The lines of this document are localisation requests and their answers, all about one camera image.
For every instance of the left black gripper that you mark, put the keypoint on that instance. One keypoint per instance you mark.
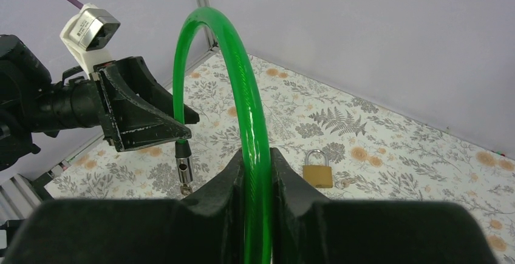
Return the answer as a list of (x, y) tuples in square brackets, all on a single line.
[(136, 112)]

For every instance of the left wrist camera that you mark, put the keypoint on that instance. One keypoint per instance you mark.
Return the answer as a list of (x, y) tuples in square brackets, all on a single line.
[(87, 34)]

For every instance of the brass padlock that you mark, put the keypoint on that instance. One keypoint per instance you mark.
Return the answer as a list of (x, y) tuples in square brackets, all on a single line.
[(317, 175)]

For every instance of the green cable lock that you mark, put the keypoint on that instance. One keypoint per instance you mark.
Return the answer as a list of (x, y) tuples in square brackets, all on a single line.
[(258, 182)]

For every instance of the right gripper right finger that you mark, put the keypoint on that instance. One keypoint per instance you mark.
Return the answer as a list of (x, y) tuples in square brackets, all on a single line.
[(312, 228)]

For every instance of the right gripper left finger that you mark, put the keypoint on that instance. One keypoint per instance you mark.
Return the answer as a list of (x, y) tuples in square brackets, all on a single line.
[(204, 227)]

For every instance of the floral table mat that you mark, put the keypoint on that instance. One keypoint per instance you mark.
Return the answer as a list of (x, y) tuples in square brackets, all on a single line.
[(374, 153)]

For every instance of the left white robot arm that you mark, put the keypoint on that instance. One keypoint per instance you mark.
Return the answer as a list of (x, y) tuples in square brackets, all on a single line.
[(31, 103)]

